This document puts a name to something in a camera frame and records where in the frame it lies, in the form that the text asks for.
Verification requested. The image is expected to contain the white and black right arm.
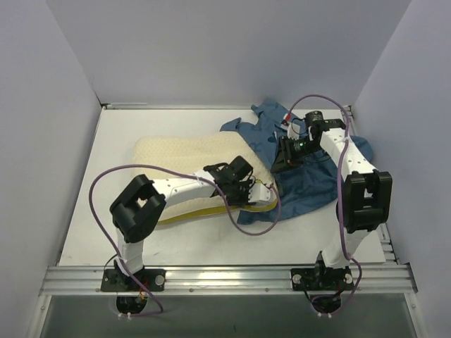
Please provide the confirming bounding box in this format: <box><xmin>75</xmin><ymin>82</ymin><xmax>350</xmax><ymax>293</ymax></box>
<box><xmin>271</xmin><ymin>111</ymin><xmax>393</xmax><ymax>288</ymax></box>

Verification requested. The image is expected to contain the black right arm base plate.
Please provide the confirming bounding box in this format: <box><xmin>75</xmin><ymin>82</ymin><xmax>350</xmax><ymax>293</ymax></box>
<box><xmin>290</xmin><ymin>268</ymin><xmax>354</xmax><ymax>292</ymax></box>

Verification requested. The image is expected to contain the cream pillow with yellow edge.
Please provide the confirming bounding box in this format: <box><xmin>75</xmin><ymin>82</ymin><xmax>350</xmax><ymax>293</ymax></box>
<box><xmin>133</xmin><ymin>132</ymin><xmax>274</xmax><ymax>225</ymax></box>

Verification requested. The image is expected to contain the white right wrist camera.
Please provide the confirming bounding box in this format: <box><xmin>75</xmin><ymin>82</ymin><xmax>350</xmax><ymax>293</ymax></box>
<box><xmin>287</xmin><ymin>122</ymin><xmax>300</xmax><ymax>139</ymax></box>

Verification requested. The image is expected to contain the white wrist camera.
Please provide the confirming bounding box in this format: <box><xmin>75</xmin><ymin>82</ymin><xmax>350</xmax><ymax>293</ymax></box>
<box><xmin>248</xmin><ymin>180</ymin><xmax>276</xmax><ymax>206</ymax></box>
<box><xmin>287</xmin><ymin>122</ymin><xmax>300</xmax><ymax>139</ymax></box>

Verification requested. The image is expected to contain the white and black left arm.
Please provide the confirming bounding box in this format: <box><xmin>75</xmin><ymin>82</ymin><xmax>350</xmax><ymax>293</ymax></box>
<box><xmin>109</xmin><ymin>156</ymin><xmax>271</xmax><ymax>289</ymax></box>

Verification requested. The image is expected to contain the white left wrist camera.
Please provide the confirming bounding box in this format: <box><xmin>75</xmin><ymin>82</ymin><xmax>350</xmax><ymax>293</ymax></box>
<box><xmin>248</xmin><ymin>180</ymin><xmax>276</xmax><ymax>206</ymax></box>

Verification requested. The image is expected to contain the blue cartoon print pillowcase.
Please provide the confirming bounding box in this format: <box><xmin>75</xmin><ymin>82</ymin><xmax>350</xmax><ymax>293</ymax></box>
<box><xmin>220</xmin><ymin>96</ymin><xmax>375</xmax><ymax>226</ymax></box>

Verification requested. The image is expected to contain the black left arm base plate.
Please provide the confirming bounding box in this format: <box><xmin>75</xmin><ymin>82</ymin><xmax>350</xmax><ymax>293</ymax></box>
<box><xmin>100</xmin><ymin>268</ymin><xmax>166</xmax><ymax>292</ymax></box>

